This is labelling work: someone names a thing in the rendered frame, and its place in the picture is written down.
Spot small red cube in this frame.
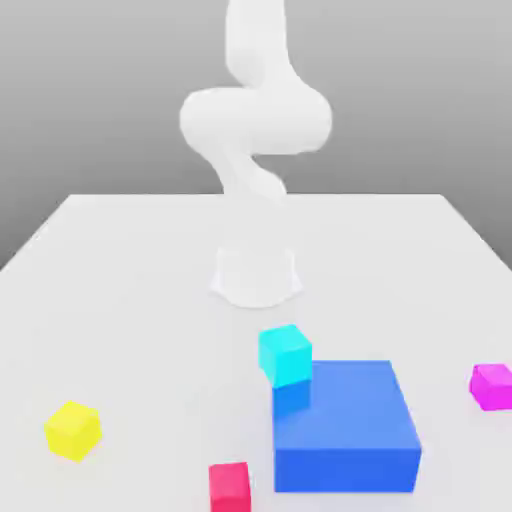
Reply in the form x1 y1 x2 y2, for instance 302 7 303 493
208 461 252 512

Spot small magenta cube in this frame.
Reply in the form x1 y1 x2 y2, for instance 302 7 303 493
468 362 512 412

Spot small yellow cube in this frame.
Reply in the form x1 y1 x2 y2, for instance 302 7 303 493
43 400 104 464

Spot small cyan cube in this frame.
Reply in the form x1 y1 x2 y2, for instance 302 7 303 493
257 323 314 390

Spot large blue box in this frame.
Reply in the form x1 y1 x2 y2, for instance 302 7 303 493
271 359 423 494

